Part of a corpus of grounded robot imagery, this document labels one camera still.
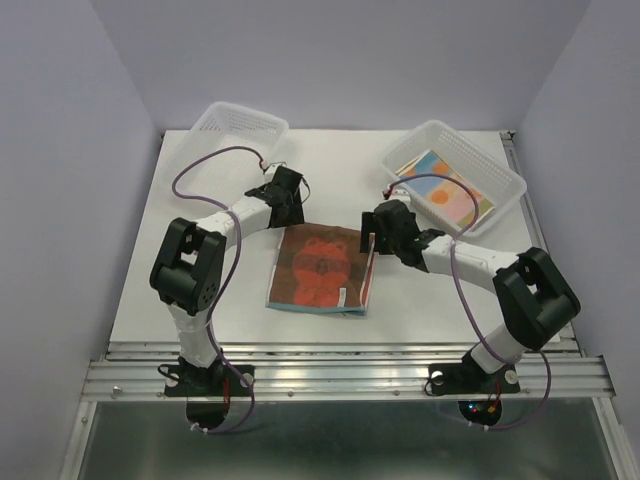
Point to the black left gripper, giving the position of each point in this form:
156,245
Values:
294,214

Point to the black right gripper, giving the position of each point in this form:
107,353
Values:
370,223

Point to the brown orange bear towel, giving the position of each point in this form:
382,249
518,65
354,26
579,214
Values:
320,269

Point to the orange peach patterned towel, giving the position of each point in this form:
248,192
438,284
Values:
448,199

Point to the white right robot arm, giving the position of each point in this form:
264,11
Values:
535,300

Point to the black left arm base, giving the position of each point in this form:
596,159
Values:
209,393

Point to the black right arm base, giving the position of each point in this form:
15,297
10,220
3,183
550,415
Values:
482,392

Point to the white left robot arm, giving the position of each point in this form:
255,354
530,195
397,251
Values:
187,272

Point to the white basket holding towels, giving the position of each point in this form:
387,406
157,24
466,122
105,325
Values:
242,140

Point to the empty white plastic basket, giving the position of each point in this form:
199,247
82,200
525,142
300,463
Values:
498,183

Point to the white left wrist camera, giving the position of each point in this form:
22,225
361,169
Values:
270,171

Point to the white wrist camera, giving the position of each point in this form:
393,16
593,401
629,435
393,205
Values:
270,171
397,193

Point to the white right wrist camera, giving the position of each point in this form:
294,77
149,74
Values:
397,193

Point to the aluminium mounting rail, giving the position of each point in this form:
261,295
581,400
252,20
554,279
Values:
334,371

